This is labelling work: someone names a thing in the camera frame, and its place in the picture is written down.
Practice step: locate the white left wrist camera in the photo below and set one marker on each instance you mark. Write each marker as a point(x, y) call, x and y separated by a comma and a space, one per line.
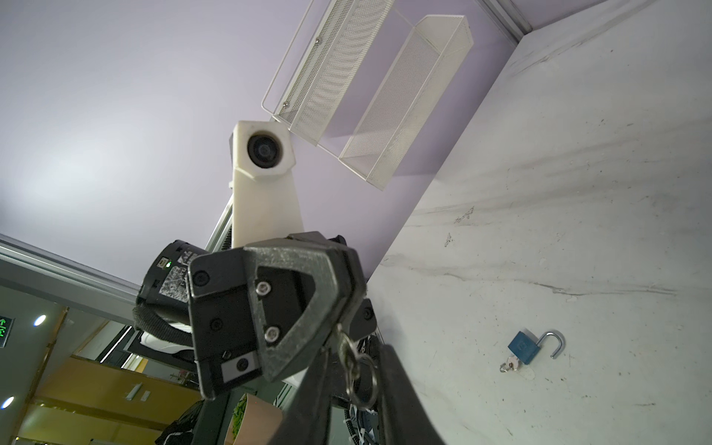
point(265, 199)

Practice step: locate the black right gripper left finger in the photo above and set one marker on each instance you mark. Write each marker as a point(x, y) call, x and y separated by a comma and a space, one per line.
point(307, 421)

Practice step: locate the blue padlock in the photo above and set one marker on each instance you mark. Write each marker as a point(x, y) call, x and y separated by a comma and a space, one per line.
point(525, 348)

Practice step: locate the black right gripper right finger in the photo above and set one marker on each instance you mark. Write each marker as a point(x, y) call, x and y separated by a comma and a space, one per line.
point(402, 417)

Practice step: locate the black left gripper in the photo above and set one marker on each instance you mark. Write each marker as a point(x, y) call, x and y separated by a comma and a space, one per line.
point(267, 309)

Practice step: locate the silver key with ring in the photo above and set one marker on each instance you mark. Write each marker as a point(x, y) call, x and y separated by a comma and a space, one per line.
point(352, 361)

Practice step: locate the white mesh two-tier shelf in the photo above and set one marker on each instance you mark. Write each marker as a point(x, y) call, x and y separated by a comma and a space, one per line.
point(360, 79)

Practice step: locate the aluminium frame post left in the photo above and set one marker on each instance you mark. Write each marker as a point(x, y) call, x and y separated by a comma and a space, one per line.
point(509, 19)

